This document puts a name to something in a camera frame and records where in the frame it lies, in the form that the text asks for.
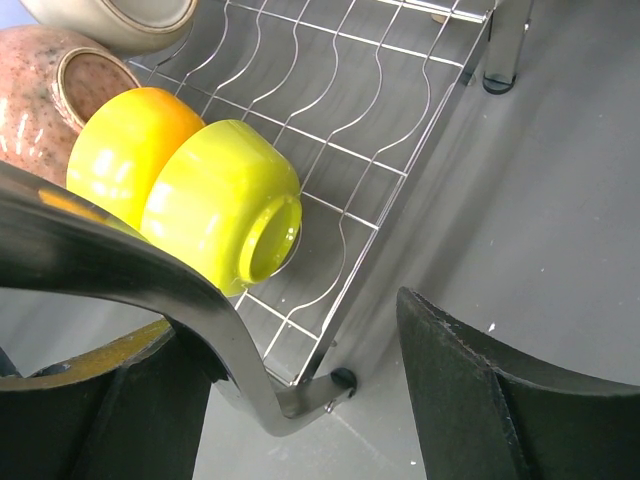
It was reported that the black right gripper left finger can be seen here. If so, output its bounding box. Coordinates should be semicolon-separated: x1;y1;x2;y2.
1;320;210;479

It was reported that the lime green bowl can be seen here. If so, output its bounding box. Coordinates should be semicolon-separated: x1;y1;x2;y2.
141;120;302;297

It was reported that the steel two-tier dish rack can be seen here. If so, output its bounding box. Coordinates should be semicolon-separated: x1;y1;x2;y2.
1;1;532;436

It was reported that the orange bowl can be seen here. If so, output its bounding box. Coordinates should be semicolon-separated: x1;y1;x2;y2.
66;87;205;230

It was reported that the cream ceramic bowl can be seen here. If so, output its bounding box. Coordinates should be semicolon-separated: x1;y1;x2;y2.
22;0;199;56

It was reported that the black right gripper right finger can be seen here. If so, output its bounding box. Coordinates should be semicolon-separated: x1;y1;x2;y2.
396;287;639;479

